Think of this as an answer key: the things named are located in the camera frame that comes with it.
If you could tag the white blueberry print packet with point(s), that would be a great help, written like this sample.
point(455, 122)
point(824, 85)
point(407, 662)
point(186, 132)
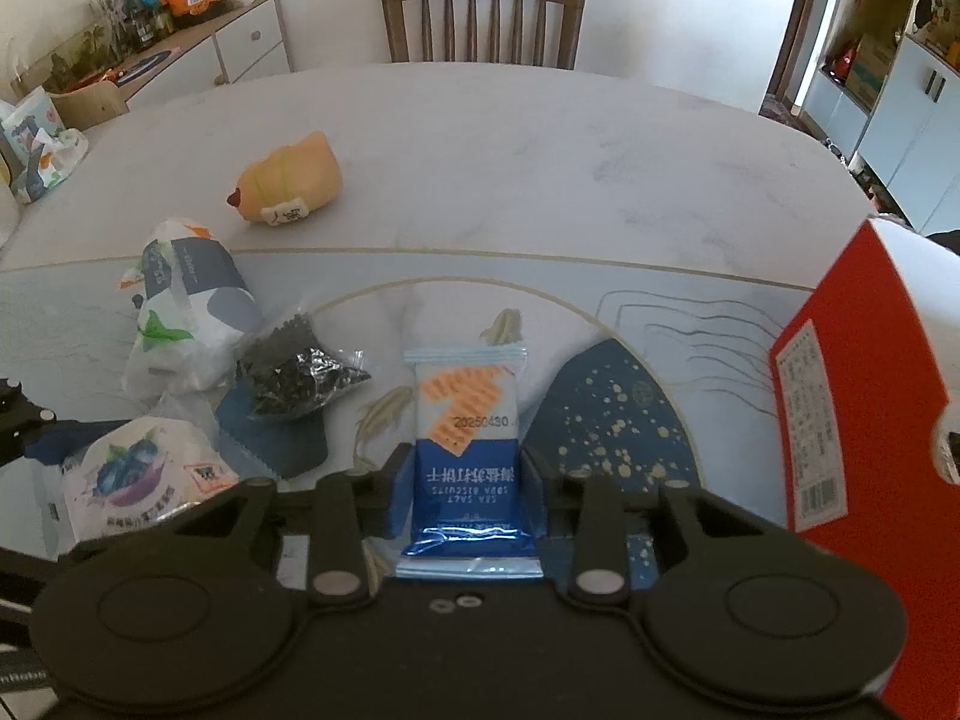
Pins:
point(135, 476)

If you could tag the white sideboard cabinet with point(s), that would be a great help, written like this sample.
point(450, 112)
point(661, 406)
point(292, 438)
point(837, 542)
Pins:
point(240, 37)

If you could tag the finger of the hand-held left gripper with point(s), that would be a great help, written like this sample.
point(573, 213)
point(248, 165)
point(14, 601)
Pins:
point(26, 427)

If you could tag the printed table mat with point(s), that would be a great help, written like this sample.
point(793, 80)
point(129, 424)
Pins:
point(675, 360)

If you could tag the white and grey bag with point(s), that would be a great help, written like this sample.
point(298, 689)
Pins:
point(191, 292)

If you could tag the dark blue sachet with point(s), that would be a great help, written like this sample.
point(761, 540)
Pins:
point(285, 442)

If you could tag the group of glass bottles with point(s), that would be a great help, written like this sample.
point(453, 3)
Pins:
point(131, 19)

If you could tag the blue and white cracker packet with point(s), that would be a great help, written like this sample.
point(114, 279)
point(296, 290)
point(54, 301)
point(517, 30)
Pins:
point(469, 465)

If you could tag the white wall cabinet unit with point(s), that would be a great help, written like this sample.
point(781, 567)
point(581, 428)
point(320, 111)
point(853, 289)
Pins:
point(900, 90)

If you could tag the white marble desktop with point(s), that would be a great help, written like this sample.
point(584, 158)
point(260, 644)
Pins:
point(525, 165)

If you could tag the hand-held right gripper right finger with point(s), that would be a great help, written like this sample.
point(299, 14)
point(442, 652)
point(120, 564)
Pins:
point(536, 491)

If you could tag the red cardboard box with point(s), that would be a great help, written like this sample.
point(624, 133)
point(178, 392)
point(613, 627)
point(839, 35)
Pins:
point(885, 420)

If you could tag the white patterned plastic bag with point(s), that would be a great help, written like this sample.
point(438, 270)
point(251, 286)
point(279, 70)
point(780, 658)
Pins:
point(37, 142)

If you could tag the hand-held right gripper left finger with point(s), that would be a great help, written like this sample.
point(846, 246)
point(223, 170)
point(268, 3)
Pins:
point(394, 489)

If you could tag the crinkled black packet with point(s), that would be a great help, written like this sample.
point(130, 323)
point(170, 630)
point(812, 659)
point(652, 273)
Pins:
point(300, 371)

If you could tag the yellow squishy animal toy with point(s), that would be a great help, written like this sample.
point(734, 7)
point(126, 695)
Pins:
point(296, 169)

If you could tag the brown cardboard box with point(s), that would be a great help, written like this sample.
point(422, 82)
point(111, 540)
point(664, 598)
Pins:
point(90, 105)

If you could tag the round blue pad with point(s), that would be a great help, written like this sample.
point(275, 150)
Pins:
point(142, 67)

